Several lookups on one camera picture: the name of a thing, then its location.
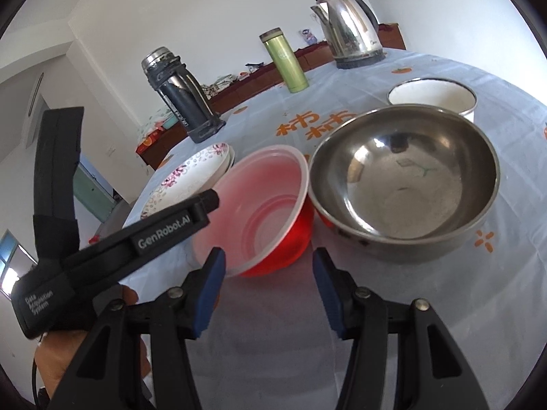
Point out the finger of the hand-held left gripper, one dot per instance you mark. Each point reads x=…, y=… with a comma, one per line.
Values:
x=205, y=205

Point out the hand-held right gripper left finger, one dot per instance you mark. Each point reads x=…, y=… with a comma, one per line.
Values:
x=211, y=290

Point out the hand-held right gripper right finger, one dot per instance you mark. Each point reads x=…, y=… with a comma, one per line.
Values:
x=329, y=290

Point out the white plate with pink flowers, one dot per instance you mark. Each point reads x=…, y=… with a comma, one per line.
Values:
x=183, y=179

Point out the white plate with red flowers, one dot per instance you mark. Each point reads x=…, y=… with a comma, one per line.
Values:
x=232, y=160

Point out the red plastic bowl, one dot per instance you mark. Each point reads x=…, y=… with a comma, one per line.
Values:
x=265, y=205

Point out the stainless steel bowl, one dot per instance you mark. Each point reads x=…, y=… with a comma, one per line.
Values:
x=406, y=179

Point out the white enamel bowl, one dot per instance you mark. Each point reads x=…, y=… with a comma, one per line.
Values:
x=431, y=96

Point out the person's left hand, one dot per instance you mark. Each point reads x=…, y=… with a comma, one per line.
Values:
x=55, y=358

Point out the light blue printed tablecloth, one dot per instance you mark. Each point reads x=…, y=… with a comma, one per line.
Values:
x=277, y=341

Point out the green door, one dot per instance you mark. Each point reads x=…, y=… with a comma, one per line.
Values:
x=92, y=192

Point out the black vacuum flask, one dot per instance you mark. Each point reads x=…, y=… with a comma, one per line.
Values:
x=183, y=98

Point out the brown wooden sideboard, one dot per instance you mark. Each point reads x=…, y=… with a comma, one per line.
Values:
x=239, y=94

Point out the green tumbler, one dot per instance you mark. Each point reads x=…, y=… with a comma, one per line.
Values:
x=286, y=64

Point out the stainless steel electric kettle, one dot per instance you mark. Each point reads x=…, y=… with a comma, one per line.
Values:
x=350, y=25

